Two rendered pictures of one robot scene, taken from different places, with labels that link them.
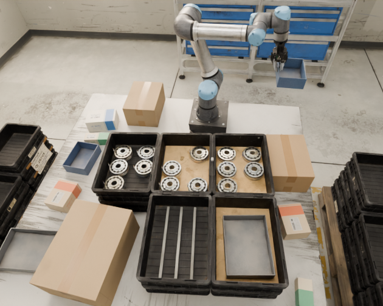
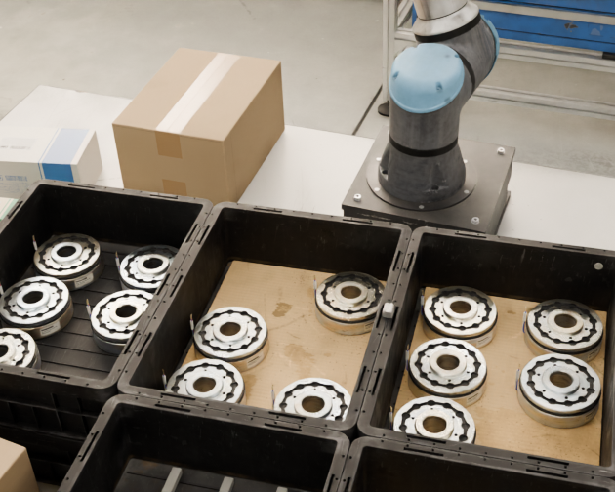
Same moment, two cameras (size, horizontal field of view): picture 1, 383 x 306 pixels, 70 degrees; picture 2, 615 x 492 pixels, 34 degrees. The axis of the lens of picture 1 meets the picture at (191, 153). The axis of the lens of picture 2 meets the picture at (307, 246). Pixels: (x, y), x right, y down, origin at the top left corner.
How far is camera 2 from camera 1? 0.33 m
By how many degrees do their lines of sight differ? 14
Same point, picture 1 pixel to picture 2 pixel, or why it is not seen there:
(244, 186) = (507, 441)
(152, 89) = (238, 78)
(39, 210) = not seen: outside the picture
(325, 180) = not seen: outside the picture
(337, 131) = not seen: outside the picture
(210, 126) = (422, 223)
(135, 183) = (78, 368)
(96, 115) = (22, 143)
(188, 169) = (296, 351)
